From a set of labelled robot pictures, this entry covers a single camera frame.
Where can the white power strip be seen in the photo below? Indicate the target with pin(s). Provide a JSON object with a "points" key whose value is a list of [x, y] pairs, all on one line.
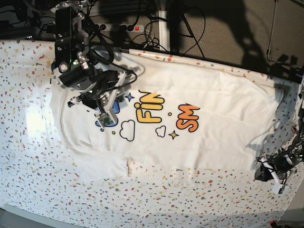
{"points": [[121, 27]]}

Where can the terrazzo patterned tablecloth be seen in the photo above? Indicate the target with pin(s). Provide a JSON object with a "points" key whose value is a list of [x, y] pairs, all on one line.
{"points": [[38, 175]]}

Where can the white printed T-shirt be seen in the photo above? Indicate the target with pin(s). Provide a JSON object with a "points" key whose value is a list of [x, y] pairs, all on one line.
{"points": [[176, 115]]}

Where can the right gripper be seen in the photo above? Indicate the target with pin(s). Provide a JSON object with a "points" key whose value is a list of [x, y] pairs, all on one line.
{"points": [[108, 86]]}

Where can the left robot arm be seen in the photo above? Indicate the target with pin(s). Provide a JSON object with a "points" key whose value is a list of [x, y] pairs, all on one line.
{"points": [[298, 141]]}

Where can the white table leg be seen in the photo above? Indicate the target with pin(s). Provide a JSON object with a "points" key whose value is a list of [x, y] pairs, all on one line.
{"points": [[164, 35]]}

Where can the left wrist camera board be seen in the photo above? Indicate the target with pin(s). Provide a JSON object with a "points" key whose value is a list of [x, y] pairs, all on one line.
{"points": [[278, 188]]}

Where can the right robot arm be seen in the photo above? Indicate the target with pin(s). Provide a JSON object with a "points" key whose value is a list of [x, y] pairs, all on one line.
{"points": [[79, 47]]}

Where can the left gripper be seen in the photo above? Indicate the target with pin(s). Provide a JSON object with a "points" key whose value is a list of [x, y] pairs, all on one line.
{"points": [[276, 167]]}

